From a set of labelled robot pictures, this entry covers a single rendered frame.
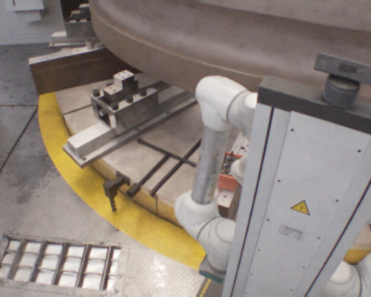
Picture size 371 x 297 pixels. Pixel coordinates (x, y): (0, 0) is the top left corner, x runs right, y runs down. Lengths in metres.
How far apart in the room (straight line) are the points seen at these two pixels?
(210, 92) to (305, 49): 1.14
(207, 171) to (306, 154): 0.62
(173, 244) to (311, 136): 1.91
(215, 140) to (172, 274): 1.36
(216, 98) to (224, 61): 1.14
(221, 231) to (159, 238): 1.22
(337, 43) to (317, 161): 1.47
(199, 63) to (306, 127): 1.60
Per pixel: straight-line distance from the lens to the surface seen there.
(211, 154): 1.31
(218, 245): 1.43
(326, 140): 0.78
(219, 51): 2.33
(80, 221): 2.79
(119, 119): 2.68
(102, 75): 3.77
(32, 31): 5.97
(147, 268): 2.47
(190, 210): 1.49
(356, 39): 2.23
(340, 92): 0.71
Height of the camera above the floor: 2.15
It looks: 41 degrees down
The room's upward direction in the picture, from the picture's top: straight up
